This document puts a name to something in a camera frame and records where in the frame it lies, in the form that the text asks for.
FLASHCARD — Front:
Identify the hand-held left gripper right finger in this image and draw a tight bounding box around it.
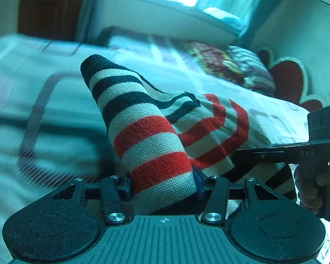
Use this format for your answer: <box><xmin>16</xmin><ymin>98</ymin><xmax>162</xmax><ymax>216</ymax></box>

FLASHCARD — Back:
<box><xmin>193</xmin><ymin>166</ymin><xmax>279</xmax><ymax>225</ymax></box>

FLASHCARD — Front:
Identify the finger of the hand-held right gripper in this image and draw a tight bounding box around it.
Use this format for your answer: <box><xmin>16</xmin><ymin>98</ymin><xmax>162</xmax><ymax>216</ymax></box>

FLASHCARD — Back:
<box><xmin>231</xmin><ymin>142</ymin><xmax>287</xmax><ymax>168</ymax></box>

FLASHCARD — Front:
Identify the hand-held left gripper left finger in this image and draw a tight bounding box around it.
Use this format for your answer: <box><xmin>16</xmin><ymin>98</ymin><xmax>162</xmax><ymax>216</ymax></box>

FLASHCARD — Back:
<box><xmin>51</xmin><ymin>175</ymin><xmax>132</xmax><ymax>224</ymax></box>

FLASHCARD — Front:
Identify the striped knit sweater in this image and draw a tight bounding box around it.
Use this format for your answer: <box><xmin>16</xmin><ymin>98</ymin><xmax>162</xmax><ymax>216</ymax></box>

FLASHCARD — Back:
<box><xmin>80</xmin><ymin>54</ymin><xmax>297</xmax><ymax>215</ymax></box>

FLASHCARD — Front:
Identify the person's right hand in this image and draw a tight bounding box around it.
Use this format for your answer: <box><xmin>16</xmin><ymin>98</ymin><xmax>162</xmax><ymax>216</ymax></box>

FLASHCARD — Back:
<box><xmin>294</xmin><ymin>161</ymin><xmax>330</xmax><ymax>215</ymax></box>

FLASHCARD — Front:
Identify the red heart headboard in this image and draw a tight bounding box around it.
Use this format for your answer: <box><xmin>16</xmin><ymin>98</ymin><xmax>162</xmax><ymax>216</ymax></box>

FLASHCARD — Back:
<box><xmin>257</xmin><ymin>47</ymin><xmax>324</xmax><ymax>113</ymax></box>

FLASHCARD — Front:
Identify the red printed pillow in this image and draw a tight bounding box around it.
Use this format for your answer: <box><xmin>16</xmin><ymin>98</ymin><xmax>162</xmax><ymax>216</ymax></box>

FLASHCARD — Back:
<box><xmin>186</xmin><ymin>41</ymin><xmax>246</xmax><ymax>85</ymax></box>

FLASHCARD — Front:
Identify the white patterned bed sheet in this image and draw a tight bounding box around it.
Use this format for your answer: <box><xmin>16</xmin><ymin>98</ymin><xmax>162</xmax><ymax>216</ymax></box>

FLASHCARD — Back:
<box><xmin>0</xmin><ymin>34</ymin><xmax>312</xmax><ymax>264</ymax></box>

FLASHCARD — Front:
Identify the dark curtain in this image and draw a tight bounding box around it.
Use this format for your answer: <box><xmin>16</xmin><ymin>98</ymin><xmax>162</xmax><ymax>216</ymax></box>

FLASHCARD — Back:
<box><xmin>242</xmin><ymin>0</ymin><xmax>288</xmax><ymax>48</ymax></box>

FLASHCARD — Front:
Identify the white pink pillow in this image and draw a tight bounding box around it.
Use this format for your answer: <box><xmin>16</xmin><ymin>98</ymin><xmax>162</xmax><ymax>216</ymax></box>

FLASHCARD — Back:
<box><xmin>107</xmin><ymin>29</ymin><xmax>200</xmax><ymax>70</ymax></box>

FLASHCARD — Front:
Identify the folded cloth on windowsill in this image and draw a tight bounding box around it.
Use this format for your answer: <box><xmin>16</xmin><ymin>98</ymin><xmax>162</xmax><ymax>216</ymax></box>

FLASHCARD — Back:
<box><xmin>203</xmin><ymin>7</ymin><xmax>246</xmax><ymax>30</ymax></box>

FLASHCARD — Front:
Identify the brown wooden door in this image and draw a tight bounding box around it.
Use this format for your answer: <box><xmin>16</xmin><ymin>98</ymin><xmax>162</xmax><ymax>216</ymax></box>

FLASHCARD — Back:
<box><xmin>18</xmin><ymin>0</ymin><xmax>86</xmax><ymax>44</ymax></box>

